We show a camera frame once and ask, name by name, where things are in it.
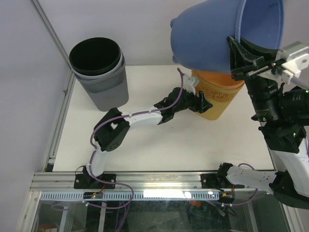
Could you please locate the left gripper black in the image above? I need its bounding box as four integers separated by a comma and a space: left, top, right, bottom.
173, 87, 211, 113

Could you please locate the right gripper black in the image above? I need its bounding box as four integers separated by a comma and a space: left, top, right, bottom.
228, 33, 283, 123

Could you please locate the yellow mesh waste bin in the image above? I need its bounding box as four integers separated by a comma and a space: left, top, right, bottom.
196, 78, 243, 120

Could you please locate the peach plastic bucket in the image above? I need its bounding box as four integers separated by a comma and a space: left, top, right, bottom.
192, 70, 244, 89

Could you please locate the blue plastic bucket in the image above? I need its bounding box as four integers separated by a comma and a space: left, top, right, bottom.
170, 0, 284, 73

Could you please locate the black plastic bin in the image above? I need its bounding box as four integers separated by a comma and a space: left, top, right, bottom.
69, 37, 121, 75

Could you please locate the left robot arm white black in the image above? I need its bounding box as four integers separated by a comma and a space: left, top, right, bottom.
83, 87, 213, 188

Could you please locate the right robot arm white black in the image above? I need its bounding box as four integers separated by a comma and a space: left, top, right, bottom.
216, 37, 309, 209

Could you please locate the grey slotted waste bin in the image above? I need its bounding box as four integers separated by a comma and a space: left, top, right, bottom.
75, 59, 129, 112

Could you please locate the light grey inner bin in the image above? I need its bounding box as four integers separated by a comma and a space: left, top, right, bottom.
72, 51, 124, 80

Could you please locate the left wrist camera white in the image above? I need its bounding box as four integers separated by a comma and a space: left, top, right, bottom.
183, 74, 199, 95

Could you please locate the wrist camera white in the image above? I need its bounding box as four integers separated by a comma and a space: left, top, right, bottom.
272, 42, 309, 89
183, 74, 199, 95

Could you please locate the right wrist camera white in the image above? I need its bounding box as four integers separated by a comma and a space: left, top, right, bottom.
272, 42, 309, 89

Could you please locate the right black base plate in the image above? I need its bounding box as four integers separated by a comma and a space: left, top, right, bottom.
200, 173, 245, 191

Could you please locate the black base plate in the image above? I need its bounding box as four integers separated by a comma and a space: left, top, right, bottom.
200, 173, 245, 191
73, 172, 116, 189

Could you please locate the white slotted cable duct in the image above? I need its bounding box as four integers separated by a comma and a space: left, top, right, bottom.
41, 189, 219, 202

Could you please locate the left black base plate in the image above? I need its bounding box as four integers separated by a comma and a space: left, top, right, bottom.
73, 172, 116, 189

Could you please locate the aluminium mounting rail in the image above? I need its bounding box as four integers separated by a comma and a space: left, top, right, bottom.
30, 172, 216, 191

